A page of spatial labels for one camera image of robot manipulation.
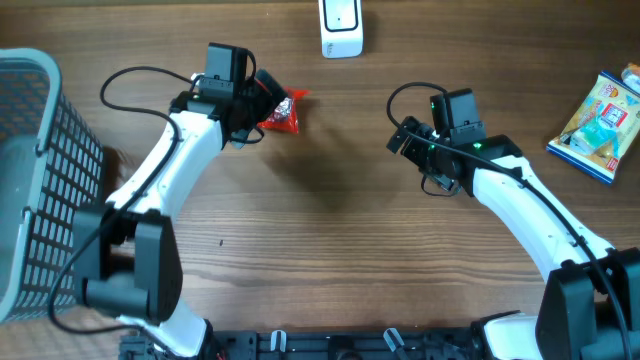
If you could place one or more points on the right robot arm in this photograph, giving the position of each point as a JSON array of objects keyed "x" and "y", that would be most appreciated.
[{"x": 590, "y": 306}]

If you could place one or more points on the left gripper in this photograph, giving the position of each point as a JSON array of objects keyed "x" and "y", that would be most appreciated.
[{"x": 266, "y": 101}]

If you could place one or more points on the black mounting rail base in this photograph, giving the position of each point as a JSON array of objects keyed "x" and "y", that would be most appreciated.
[{"x": 434, "y": 344}]

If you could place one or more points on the small orange box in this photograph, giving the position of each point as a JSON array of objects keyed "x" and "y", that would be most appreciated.
[{"x": 631, "y": 77}]

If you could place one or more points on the grey plastic shopping basket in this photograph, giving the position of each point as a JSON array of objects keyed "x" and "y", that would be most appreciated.
[{"x": 51, "y": 163}]

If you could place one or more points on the small teal tissue pack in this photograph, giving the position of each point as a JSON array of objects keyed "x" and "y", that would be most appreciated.
[{"x": 592, "y": 136}]

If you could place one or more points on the white barcode scanner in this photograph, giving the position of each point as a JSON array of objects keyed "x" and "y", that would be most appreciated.
[{"x": 341, "y": 28}]

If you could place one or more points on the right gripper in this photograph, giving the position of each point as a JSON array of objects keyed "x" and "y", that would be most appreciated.
[{"x": 412, "y": 150}]

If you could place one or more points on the red candy bag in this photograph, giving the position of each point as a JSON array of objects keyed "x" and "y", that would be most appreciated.
[{"x": 284, "y": 118}]

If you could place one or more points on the cream wet wipes pack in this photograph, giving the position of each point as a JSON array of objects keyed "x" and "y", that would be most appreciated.
[{"x": 616, "y": 104}]

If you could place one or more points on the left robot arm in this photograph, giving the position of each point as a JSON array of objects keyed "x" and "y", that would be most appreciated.
[{"x": 126, "y": 261}]

